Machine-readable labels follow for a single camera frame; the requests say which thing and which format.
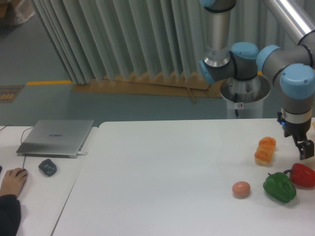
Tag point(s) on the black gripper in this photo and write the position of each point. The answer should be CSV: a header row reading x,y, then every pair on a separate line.
x,y
298,132

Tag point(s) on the red bell pepper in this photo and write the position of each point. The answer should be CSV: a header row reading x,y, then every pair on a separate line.
x,y
301,175

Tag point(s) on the dark sleeved forearm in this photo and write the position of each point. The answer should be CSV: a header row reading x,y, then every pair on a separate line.
x,y
10,215

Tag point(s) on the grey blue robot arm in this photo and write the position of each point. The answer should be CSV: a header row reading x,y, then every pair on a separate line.
x,y
250,72

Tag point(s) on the person's hand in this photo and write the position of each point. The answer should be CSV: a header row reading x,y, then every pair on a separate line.
x,y
9,185

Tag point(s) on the orange bread loaf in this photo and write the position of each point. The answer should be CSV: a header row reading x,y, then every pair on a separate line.
x,y
265,151

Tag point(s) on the green bell pepper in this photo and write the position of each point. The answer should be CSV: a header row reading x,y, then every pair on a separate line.
x,y
279,186

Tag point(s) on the brown egg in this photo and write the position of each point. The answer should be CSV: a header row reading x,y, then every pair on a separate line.
x,y
241,189

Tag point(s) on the flat brown cardboard sheet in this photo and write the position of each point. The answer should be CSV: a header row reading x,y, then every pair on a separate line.
x,y
192,87

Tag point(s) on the pale green curtain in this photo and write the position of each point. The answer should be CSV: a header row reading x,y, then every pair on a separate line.
x,y
97,38

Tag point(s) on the white laptop plug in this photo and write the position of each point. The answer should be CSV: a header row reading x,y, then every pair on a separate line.
x,y
81,153

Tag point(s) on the dark grey small gadget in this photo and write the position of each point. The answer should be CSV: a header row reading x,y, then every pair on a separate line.
x,y
48,167

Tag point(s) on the silver closed laptop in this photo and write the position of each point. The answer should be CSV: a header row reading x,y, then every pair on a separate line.
x,y
56,138

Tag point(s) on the cardboard box stack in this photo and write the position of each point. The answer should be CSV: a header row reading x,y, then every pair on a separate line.
x,y
15,12

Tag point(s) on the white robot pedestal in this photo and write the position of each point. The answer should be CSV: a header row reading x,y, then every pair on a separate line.
x,y
243,108

